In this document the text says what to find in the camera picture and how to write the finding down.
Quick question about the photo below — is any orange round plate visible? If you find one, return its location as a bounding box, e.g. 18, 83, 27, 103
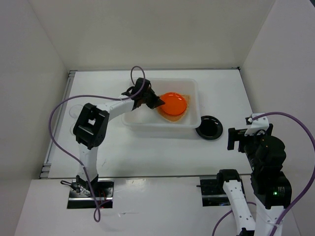
159, 92, 188, 116

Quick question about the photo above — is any woven triangular bamboo plate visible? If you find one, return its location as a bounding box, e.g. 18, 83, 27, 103
157, 94, 190, 122

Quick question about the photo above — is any black round plate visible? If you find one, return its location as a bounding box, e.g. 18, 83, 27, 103
195, 116, 223, 141

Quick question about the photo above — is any clear plastic cup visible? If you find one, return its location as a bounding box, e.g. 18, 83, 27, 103
70, 123, 75, 136
69, 104, 83, 119

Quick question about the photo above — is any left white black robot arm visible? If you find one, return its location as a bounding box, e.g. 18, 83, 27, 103
73, 78, 165, 197

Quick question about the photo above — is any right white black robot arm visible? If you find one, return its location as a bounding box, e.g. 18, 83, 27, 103
216, 126, 292, 236

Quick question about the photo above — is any translucent plastic bin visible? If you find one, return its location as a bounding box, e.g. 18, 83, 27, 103
122, 78, 201, 139

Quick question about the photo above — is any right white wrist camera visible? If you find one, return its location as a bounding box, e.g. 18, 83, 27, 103
245, 113, 269, 136

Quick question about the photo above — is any right metal base mount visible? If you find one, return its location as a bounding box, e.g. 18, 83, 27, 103
196, 176, 230, 207

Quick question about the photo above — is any metal base mount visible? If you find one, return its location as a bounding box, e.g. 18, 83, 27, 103
61, 179, 114, 209
196, 176, 230, 207

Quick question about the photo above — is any left metal base mount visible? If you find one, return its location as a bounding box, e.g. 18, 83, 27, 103
61, 179, 114, 209

